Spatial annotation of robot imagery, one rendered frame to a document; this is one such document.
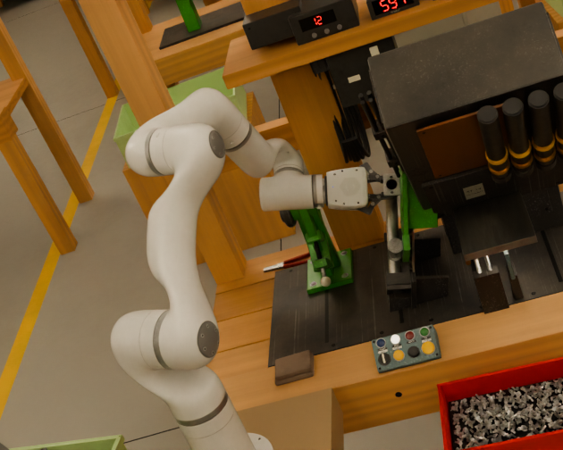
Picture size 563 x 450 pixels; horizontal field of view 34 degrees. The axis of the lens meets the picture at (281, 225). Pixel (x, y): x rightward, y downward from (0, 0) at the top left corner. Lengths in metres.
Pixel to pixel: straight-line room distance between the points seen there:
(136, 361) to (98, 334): 2.76
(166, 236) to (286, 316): 0.73
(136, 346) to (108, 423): 2.21
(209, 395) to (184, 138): 0.52
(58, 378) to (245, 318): 2.02
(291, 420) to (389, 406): 0.26
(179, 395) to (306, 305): 0.70
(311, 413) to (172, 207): 0.59
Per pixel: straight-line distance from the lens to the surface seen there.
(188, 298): 1.83
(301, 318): 2.48
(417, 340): 2.20
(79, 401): 4.28
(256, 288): 2.71
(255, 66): 2.33
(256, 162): 2.15
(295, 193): 2.27
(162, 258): 1.86
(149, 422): 3.94
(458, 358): 2.19
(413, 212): 2.23
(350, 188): 2.28
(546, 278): 2.34
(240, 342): 2.53
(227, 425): 1.97
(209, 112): 2.01
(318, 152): 2.55
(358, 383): 2.22
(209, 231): 2.70
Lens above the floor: 2.31
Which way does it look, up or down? 29 degrees down
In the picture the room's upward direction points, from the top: 23 degrees counter-clockwise
